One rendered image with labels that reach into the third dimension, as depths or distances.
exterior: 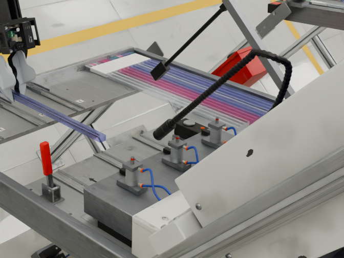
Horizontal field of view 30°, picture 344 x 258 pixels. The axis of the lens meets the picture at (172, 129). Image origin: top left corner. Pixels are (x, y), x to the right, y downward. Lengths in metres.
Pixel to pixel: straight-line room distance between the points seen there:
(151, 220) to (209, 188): 0.20
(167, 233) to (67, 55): 1.92
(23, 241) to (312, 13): 1.33
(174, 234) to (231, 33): 2.57
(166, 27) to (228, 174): 2.36
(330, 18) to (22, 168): 1.21
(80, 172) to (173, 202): 0.29
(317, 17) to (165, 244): 1.63
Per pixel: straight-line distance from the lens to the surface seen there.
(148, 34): 2.99
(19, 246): 1.55
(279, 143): 0.69
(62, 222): 1.08
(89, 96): 1.56
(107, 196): 1.05
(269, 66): 1.12
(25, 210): 1.17
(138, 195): 1.05
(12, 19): 1.21
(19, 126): 1.42
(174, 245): 0.83
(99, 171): 1.24
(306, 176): 0.65
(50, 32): 2.72
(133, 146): 1.33
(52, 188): 1.14
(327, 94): 0.64
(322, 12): 2.34
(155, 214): 0.97
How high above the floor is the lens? 2.01
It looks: 46 degrees down
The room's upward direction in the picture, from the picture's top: 50 degrees clockwise
